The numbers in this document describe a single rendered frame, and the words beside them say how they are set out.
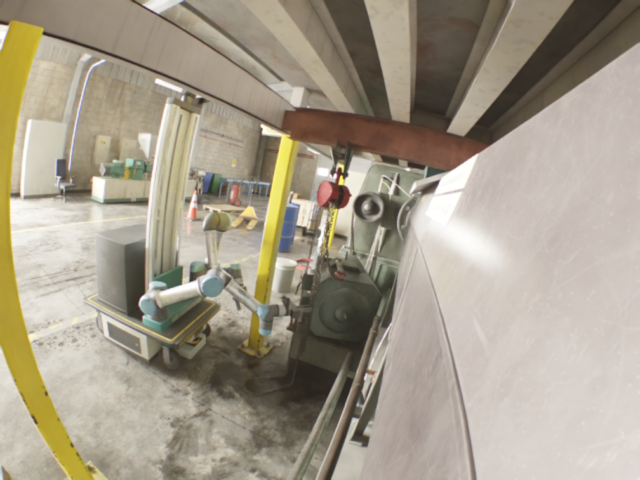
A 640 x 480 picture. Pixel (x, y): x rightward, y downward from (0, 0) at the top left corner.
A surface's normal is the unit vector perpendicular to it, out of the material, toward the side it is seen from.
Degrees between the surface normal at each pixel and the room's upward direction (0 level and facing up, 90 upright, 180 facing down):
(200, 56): 90
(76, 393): 0
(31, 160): 90
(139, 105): 90
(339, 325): 95
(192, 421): 0
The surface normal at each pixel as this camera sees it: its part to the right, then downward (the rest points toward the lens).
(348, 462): 0.20, -0.96
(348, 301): 0.06, 0.12
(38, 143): 0.93, 0.25
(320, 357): -0.29, 0.13
